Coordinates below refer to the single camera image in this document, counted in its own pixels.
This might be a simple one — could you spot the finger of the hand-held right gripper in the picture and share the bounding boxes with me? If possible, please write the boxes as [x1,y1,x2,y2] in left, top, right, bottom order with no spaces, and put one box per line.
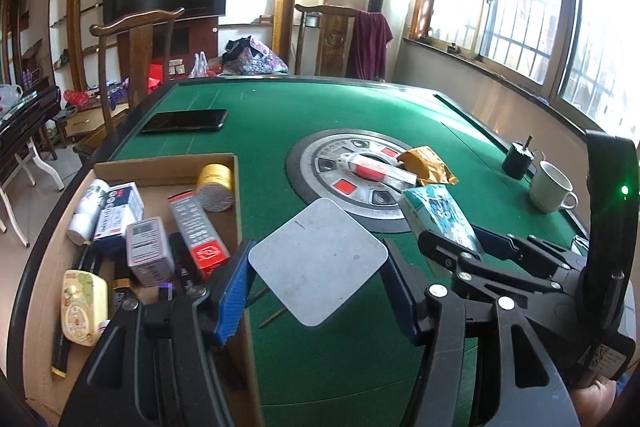
[418,230,566,303]
[472,226,589,276]

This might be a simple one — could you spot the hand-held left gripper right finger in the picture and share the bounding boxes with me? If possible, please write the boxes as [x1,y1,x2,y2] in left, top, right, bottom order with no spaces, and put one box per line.
[379,241,581,427]

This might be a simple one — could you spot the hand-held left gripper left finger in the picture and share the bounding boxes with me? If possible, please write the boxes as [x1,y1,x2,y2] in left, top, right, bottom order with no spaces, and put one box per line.
[60,239,261,427]

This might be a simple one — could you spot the teal tissue packet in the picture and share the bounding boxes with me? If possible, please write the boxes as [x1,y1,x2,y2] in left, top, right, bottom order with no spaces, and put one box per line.
[399,184,484,258]

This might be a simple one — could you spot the red white carton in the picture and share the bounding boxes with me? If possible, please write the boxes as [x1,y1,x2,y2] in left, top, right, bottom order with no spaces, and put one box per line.
[167,189,231,281]

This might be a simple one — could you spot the pink white medicine box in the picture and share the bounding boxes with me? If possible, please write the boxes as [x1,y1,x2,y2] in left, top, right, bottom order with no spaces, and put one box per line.
[124,216,176,287]

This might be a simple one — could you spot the yellow tape roll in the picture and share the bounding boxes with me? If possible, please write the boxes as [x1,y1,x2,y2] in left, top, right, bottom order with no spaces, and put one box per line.
[195,163,235,213]

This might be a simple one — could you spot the blue white medicine box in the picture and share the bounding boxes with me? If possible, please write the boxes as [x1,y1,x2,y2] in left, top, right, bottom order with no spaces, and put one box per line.
[93,182,145,243]

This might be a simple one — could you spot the pale yellow case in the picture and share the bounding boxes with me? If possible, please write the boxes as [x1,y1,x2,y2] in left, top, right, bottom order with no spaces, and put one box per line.
[60,269,110,347]

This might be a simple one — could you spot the white plastic bottle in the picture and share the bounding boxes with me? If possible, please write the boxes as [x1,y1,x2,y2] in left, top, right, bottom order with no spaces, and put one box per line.
[66,179,110,244]

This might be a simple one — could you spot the brown cardboard box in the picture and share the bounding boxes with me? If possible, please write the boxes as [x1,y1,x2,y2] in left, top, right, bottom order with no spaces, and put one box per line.
[22,152,264,427]

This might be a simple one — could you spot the person's right hand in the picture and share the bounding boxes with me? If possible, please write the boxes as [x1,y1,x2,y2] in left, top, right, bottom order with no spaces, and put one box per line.
[570,377,628,427]

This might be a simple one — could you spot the white cup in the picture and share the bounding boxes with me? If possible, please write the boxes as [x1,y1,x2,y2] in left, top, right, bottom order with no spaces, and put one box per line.
[528,160,579,214]

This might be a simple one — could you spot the black cylindrical cup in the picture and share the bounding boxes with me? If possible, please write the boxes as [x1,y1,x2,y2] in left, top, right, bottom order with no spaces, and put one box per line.
[502,135,539,180]

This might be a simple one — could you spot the yellow snack packet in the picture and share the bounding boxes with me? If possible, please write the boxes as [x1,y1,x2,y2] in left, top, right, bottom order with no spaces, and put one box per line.
[397,145,459,187]

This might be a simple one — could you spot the clear case red insert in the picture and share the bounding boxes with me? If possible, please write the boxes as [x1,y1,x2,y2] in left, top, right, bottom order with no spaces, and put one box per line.
[344,151,417,187]

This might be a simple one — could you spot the round table centre panel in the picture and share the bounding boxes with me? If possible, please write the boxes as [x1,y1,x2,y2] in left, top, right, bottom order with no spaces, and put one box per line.
[285,129,426,234]

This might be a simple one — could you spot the black smartphone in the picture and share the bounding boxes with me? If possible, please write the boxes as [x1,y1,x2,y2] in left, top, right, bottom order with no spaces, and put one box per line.
[140,108,229,134]

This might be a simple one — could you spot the white plastic bag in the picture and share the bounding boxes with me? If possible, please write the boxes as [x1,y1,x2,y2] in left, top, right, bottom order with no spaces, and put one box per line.
[188,51,210,78]

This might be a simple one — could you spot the floral bag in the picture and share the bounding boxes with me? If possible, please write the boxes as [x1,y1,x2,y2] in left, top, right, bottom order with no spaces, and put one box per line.
[222,37,290,76]

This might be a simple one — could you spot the white folding table legs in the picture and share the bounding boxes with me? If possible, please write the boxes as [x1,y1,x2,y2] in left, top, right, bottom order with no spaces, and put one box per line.
[0,141,66,249]

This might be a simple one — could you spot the purple cloth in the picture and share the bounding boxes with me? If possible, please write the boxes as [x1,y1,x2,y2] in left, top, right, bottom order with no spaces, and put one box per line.
[347,10,394,82]

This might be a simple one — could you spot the window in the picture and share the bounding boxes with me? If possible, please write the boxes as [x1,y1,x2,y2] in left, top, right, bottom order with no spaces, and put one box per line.
[414,0,640,135]

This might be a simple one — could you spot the wooden armchair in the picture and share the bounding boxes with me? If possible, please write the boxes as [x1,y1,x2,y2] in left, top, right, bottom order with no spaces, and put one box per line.
[88,6,185,144]

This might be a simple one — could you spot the carved wooden chair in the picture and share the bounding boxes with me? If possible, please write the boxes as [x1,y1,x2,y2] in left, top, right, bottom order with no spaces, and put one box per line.
[293,4,362,78]

